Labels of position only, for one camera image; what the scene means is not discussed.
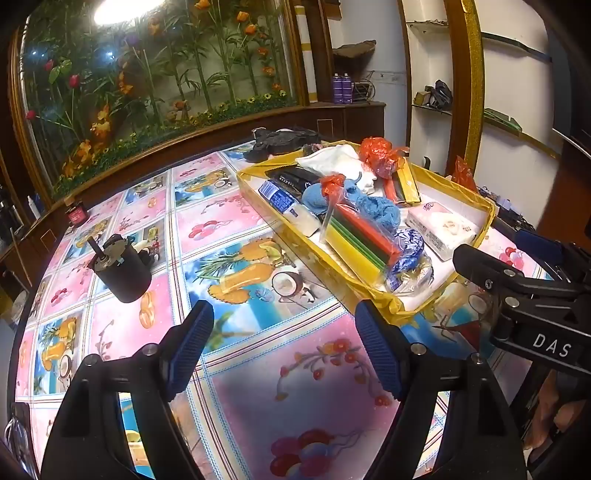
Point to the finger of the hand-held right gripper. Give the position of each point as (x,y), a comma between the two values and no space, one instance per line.
(538,247)
(485,270)

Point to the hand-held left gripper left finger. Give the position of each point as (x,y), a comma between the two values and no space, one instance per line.
(187,350)

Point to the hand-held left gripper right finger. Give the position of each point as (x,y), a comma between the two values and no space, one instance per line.
(378,350)

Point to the pink rose tissue pack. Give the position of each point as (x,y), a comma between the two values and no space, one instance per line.
(438,228)

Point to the yellow cardboard box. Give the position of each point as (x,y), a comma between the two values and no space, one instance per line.
(351,286)

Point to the blue white plastic bag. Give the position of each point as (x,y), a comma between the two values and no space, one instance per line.
(408,258)

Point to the person's right hand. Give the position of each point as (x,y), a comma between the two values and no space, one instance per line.
(565,415)

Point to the printed plastic tablecloth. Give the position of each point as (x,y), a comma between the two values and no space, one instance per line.
(258,369)

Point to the large red plastic bag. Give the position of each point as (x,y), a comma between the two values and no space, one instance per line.
(462,175)

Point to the black cylindrical cup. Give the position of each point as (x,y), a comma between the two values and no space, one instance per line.
(122,272)

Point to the pack of coloured cloths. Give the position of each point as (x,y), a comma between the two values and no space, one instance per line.
(360,237)

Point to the yellow green sponge pack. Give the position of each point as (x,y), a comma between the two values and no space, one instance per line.
(408,182)

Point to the red black packet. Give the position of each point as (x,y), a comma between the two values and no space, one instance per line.
(390,189)

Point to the blue knitted cloth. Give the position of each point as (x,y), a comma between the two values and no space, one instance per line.
(369,207)

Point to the green flat item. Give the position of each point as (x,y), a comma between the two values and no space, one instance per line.
(501,121)

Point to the small red plastic bag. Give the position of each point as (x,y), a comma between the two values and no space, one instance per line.
(332,185)

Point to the small red jar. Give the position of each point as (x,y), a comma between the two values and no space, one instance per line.
(76,213)

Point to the golden pillar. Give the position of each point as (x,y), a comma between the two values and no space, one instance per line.
(466,83)

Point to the blue white tissue pack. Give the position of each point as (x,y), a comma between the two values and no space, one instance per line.
(281,198)

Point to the black bag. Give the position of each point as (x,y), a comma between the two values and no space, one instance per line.
(438,94)

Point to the white cloth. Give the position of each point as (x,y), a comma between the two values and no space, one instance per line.
(332,159)

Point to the black tissue pack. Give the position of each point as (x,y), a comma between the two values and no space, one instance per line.
(300,177)

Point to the wooden cabinet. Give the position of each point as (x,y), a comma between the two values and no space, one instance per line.
(351,120)

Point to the cluttered wooden shelf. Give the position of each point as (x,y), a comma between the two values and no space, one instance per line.
(16,240)

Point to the white bottle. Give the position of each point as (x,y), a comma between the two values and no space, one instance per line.
(33,207)

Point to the purple spray can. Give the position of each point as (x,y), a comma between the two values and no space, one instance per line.
(348,90)
(337,90)

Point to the brown corner shelf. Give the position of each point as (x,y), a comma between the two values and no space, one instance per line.
(353,50)

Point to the glass flower display case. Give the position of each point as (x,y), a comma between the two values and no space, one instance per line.
(161,83)

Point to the white yellow rolled mat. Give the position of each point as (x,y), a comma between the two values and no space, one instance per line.
(305,55)

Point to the white wall shelf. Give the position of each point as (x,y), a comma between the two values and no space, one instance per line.
(431,110)

